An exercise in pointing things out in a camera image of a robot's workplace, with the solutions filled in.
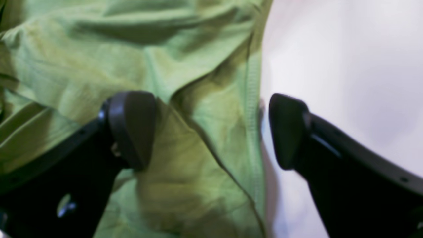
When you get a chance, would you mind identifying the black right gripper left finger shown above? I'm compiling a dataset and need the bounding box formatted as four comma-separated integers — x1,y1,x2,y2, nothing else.
1,91,157,238

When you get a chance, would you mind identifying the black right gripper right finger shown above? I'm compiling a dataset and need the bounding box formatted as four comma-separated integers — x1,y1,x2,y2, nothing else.
269,93,423,238

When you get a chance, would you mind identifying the green T-shirt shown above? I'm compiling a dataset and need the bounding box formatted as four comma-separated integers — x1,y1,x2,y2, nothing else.
1,0,272,238

